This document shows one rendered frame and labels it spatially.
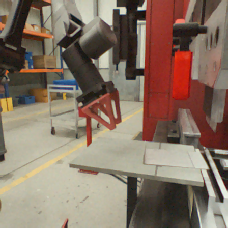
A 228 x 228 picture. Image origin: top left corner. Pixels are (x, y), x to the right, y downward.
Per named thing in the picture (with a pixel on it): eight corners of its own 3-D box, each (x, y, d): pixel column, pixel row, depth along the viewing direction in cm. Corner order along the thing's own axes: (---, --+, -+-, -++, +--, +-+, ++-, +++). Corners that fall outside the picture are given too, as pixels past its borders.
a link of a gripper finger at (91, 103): (131, 117, 48) (110, 83, 47) (124, 124, 41) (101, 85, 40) (107, 130, 50) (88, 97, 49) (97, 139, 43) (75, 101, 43)
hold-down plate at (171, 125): (168, 124, 118) (168, 120, 118) (177, 125, 117) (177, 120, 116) (167, 142, 90) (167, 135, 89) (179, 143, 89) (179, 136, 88)
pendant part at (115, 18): (112, 64, 184) (112, 23, 176) (125, 64, 184) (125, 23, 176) (112, 63, 140) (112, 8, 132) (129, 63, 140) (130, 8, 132)
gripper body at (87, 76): (116, 87, 50) (101, 61, 50) (103, 90, 40) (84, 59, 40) (95, 100, 52) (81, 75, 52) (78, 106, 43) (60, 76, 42)
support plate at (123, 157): (98, 140, 59) (98, 136, 59) (193, 149, 52) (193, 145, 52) (68, 167, 42) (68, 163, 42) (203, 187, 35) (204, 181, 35)
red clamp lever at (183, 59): (169, 98, 28) (173, 25, 26) (200, 100, 27) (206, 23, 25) (169, 100, 26) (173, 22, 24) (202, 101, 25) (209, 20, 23)
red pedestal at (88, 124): (84, 164, 258) (81, 101, 240) (102, 167, 252) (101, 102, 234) (77, 171, 240) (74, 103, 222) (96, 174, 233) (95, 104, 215)
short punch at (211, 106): (201, 119, 46) (205, 78, 44) (210, 120, 46) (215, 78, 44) (209, 132, 37) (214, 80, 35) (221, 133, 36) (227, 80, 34)
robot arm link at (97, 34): (79, 41, 54) (52, 26, 47) (111, 13, 48) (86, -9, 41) (88, 78, 49) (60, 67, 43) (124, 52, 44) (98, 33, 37)
